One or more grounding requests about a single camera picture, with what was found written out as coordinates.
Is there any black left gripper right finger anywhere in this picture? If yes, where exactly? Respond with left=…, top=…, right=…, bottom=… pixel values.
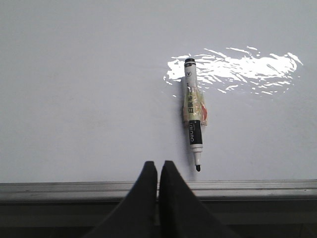
left=158, top=161, right=239, bottom=238

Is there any taped black whiteboard marker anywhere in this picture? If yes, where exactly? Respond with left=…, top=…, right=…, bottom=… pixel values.
left=183, top=58, right=207, bottom=172

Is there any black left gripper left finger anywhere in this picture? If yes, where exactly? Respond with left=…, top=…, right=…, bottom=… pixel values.
left=84, top=161, right=158, bottom=238

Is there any white whiteboard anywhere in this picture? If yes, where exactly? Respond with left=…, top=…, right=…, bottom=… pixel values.
left=0, top=0, right=317, bottom=203

